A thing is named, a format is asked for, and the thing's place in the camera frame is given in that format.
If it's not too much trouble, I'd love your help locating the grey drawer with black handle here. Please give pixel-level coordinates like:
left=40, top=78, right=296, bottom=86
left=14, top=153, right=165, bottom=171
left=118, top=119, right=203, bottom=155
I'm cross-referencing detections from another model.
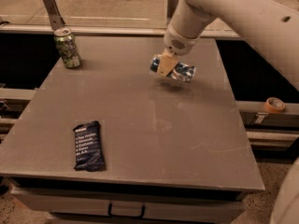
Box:
left=11, top=187, right=244, bottom=224

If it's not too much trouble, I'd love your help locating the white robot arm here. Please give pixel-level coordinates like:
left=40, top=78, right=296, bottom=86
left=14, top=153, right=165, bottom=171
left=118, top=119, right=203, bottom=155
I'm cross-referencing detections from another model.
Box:
left=157, top=0, right=299, bottom=90

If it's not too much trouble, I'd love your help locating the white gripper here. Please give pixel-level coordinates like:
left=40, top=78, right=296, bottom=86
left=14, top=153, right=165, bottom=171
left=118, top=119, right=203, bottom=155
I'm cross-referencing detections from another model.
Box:
left=157, top=23, right=200, bottom=77

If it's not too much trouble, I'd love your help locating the blue silver redbull can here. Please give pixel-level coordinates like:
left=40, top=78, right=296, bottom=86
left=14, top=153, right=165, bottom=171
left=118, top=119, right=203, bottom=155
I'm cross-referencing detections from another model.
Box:
left=150, top=55, right=196, bottom=82

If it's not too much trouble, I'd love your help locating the left metal bracket post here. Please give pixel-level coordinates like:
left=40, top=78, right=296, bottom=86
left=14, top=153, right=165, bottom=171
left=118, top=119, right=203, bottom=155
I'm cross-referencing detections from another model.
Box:
left=43, top=0, right=65, bottom=31

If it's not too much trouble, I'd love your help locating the orange tape roll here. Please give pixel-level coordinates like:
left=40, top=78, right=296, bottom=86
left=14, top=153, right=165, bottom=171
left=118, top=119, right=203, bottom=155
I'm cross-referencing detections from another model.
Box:
left=264, top=97, right=285, bottom=113

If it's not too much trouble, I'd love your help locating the dark blue snack bar wrapper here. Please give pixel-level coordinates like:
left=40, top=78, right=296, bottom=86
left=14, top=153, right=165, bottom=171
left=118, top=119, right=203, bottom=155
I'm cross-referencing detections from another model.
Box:
left=73, top=120, right=105, bottom=172

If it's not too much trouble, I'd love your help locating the green soda can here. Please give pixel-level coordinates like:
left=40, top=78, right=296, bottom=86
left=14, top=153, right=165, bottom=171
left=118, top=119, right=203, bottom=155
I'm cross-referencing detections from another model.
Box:
left=54, top=28, right=81, bottom=68

